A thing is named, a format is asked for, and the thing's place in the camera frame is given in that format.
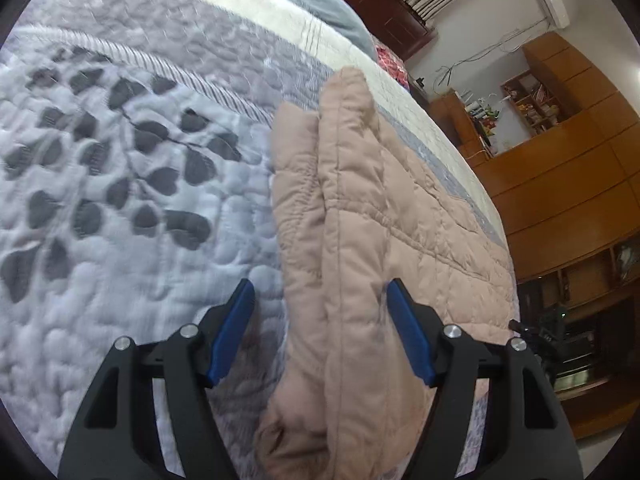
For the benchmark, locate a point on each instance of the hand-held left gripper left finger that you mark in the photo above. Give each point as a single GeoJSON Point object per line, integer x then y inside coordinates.
{"type": "Point", "coordinates": [227, 335]}

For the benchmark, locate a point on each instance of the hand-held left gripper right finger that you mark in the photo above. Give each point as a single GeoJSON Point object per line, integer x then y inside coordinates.
{"type": "Point", "coordinates": [412, 335]}

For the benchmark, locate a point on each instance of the beige quilted coat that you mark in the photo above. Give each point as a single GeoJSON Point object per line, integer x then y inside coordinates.
{"type": "Point", "coordinates": [360, 240]}

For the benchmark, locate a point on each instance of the black tripod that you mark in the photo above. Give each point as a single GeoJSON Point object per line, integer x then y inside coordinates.
{"type": "Point", "coordinates": [542, 340]}

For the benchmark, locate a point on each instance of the grey quilted bedspread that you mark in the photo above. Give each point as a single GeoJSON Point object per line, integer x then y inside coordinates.
{"type": "Point", "coordinates": [140, 185]}

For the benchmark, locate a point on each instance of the low wooden cabinet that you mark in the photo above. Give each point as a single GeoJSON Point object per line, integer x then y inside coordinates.
{"type": "Point", "coordinates": [600, 330]}

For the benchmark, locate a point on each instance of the wooden desk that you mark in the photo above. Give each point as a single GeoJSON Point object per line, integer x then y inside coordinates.
{"type": "Point", "coordinates": [457, 125]}

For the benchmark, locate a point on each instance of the wooden wardrobe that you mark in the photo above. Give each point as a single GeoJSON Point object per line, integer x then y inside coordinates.
{"type": "Point", "coordinates": [575, 175]}

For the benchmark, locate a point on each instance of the dark nightstand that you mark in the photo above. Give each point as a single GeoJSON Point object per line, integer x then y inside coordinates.
{"type": "Point", "coordinates": [419, 91]}

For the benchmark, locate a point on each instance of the red plaid cloth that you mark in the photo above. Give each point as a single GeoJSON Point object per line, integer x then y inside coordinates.
{"type": "Point", "coordinates": [392, 67]}

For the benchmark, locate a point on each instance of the dark wooden headboard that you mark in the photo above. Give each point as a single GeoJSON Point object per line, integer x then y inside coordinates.
{"type": "Point", "coordinates": [380, 0]}

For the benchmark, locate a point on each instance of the grey pillow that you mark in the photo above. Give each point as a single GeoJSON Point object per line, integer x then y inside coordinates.
{"type": "Point", "coordinates": [320, 0]}

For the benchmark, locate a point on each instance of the wooden wall shelf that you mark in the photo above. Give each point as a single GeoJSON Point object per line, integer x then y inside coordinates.
{"type": "Point", "coordinates": [535, 102]}

